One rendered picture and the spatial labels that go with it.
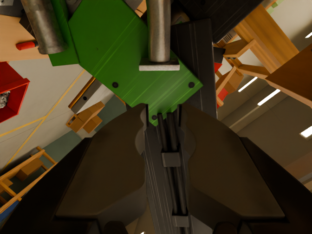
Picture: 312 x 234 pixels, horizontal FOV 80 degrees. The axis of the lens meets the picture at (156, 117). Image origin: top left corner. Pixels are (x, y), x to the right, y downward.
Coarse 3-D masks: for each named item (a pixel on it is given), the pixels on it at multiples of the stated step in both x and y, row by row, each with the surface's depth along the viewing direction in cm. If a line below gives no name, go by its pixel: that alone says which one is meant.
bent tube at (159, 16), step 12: (156, 0) 22; (168, 0) 22; (156, 12) 22; (168, 12) 23; (156, 24) 23; (168, 24) 23; (156, 36) 24; (168, 36) 24; (156, 48) 24; (168, 48) 25; (144, 60) 27; (156, 60) 25; (168, 60) 26
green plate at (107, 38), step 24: (96, 0) 25; (120, 0) 25; (72, 24) 26; (96, 24) 26; (120, 24) 26; (144, 24) 26; (96, 48) 28; (120, 48) 28; (144, 48) 28; (96, 72) 30; (120, 72) 30; (144, 72) 30; (168, 72) 30; (192, 72) 30; (120, 96) 32; (144, 96) 32; (168, 96) 32
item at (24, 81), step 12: (0, 72) 58; (12, 72) 60; (0, 84) 56; (12, 84) 58; (24, 84) 61; (0, 96) 63; (12, 96) 69; (24, 96) 67; (0, 108) 71; (12, 108) 73; (0, 120) 69
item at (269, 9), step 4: (276, 0) 695; (280, 0) 695; (272, 4) 700; (276, 4) 704; (268, 8) 708; (272, 8) 706; (268, 12) 712; (272, 12) 710; (228, 36) 751; (236, 36) 747; (232, 40) 758
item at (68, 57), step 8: (56, 0) 25; (64, 0) 26; (56, 8) 25; (64, 8) 26; (56, 16) 26; (64, 16) 26; (64, 24) 26; (64, 32) 27; (64, 40) 27; (72, 40) 27; (72, 48) 28; (56, 56) 28; (64, 56) 28; (72, 56) 28; (56, 64) 29; (64, 64) 29; (72, 64) 29
